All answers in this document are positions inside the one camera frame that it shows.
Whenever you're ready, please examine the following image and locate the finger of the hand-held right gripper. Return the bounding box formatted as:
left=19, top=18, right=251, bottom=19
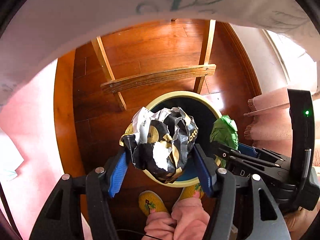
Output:
left=237, top=142, right=292, bottom=162
left=211, top=141, right=265, bottom=167

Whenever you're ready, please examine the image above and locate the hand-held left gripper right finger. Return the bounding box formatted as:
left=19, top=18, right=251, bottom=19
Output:
left=194, top=144, right=292, bottom=240

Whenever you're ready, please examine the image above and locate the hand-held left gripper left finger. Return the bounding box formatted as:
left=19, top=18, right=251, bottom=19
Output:
left=29, top=152, right=128, bottom=240

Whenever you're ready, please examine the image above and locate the green wrapper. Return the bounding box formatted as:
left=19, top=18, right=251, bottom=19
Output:
left=209, top=115, right=238, bottom=153

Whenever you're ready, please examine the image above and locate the blue bin with cream rim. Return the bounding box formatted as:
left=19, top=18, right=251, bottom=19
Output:
left=144, top=91, right=223, bottom=188

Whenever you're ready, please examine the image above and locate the black and gold bag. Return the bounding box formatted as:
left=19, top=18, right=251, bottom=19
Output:
left=119, top=106, right=199, bottom=184

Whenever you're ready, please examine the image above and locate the person's right hand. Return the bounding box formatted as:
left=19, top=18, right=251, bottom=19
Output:
left=284, top=205, right=320, bottom=233

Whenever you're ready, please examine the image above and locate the yellow right slipper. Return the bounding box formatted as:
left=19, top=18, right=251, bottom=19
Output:
left=180, top=182, right=204, bottom=200

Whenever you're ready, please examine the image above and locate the yellow slipper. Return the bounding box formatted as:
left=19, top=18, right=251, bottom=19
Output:
left=180, top=182, right=204, bottom=200
left=139, top=190, right=169, bottom=217

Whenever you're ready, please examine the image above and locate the pink fringed cloth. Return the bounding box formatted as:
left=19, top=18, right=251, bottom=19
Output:
left=244, top=87, right=320, bottom=167

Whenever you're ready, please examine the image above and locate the yellow left slipper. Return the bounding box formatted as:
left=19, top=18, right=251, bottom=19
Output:
left=139, top=190, right=169, bottom=217

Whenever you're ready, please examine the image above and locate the person's right leg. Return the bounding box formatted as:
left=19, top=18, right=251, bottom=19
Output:
left=171, top=199, right=210, bottom=240

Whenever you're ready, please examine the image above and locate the person's leg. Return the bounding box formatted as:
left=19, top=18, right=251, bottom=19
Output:
left=171, top=199, right=210, bottom=240
left=144, top=211, right=177, bottom=240

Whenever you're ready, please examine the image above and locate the person's left leg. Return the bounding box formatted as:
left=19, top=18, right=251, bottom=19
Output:
left=144, top=211, right=177, bottom=240

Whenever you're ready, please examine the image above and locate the pink bed sheet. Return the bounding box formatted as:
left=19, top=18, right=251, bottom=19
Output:
left=0, top=57, right=93, bottom=240

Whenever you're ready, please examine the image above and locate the tree print tablecloth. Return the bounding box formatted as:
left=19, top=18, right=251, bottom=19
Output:
left=0, top=0, right=320, bottom=182

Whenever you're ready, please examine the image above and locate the black cable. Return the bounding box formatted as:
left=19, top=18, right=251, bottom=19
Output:
left=115, top=229, right=160, bottom=240

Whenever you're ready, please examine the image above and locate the wooden table frame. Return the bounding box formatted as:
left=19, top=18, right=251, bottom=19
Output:
left=91, top=19, right=217, bottom=112

